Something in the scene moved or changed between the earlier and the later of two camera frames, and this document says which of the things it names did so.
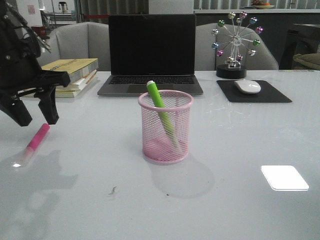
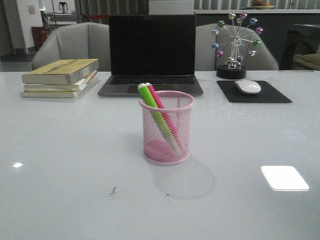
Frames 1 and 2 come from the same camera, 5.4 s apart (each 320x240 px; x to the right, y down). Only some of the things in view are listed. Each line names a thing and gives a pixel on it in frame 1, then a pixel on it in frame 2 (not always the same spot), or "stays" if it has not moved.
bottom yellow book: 66,94 stays
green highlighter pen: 154,92 -> 144,91
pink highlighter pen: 38,137 -> 163,110
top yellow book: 77,68 stays
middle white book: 77,85 stays
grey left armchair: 83,40 stays
